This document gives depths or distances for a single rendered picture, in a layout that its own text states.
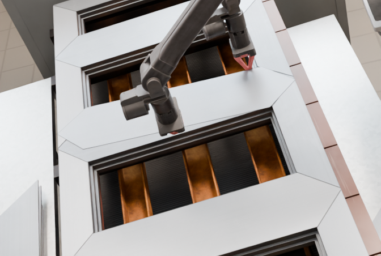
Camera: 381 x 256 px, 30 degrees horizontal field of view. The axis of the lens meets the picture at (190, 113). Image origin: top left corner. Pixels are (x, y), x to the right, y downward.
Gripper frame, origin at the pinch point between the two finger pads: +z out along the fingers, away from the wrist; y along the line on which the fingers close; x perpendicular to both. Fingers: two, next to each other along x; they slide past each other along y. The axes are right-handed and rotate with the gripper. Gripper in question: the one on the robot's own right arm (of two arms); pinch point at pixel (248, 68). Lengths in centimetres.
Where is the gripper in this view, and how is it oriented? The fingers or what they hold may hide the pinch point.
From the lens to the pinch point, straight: 219.4
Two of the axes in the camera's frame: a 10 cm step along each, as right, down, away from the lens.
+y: 0.9, 5.5, -8.3
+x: 9.6, -2.8, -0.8
